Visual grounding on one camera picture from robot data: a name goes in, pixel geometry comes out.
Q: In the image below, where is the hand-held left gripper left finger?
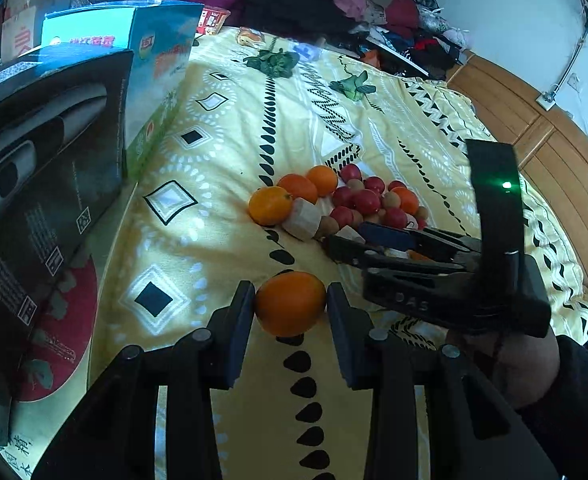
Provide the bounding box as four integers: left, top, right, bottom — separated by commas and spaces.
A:
31, 281, 256, 480

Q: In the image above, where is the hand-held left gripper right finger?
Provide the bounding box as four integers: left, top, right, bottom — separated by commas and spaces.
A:
326, 283, 560, 480

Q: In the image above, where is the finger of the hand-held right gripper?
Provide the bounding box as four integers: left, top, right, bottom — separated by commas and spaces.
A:
359, 222, 483, 259
323, 234, 471, 274

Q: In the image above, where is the person's right forearm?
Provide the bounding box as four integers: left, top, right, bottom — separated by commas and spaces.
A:
516, 335, 588, 480

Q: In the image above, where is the person's right hand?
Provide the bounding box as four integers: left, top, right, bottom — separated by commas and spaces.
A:
444, 328, 561, 409

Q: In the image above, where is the small beige sugarcane chunk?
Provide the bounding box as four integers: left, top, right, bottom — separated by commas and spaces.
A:
334, 226, 363, 246

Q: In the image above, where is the small orange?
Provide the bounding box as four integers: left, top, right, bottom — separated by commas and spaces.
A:
392, 187, 420, 215

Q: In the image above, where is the cluster of brown longans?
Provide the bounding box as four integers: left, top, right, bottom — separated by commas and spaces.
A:
317, 178, 430, 239

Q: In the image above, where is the round orange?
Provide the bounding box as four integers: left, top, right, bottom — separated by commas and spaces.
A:
306, 165, 339, 197
277, 173, 319, 204

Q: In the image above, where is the yellow printed blanket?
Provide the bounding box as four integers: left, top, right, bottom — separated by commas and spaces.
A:
88, 25, 588, 480

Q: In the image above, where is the yellowish orange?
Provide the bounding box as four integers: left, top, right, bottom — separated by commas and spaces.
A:
248, 186, 294, 227

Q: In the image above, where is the wooden headboard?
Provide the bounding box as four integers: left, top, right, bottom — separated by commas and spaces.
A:
446, 55, 588, 302

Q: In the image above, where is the green leafy vegetable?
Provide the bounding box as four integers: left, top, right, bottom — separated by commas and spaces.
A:
330, 71, 377, 102
244, 47, 302, 80

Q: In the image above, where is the pile of clothes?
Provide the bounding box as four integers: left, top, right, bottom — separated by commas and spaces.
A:
234, 0, 471, 82

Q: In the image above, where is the orange snack packet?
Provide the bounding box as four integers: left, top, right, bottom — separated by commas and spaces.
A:
236, 27, 267, 48

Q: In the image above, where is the black printed box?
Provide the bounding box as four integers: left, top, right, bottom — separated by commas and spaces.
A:
0, 44, 136, 407

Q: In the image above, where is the red snack packet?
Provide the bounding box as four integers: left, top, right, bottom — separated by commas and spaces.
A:
198, 6, 231, 37

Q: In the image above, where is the blue green carton box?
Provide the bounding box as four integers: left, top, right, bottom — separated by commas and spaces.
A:
41, 1, 206, 178

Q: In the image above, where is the brown cardboard box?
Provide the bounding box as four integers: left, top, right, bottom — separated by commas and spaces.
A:
0, 0, 71, 62

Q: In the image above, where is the grey wall cable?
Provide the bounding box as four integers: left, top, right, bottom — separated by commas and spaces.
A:
549, 0, 588, 100

